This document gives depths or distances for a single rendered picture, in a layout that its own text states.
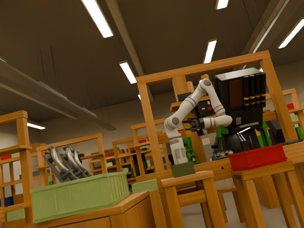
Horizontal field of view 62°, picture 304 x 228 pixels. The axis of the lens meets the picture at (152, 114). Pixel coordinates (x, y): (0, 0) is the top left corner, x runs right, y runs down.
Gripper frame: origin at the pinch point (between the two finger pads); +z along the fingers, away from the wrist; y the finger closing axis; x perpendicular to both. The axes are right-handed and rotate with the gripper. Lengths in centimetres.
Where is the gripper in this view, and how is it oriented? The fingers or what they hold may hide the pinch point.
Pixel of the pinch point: (183, 125)
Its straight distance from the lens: 186.3
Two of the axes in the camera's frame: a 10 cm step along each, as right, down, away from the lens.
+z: -9.9, 1.0, -0.3
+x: 0.7, 8.5, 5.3
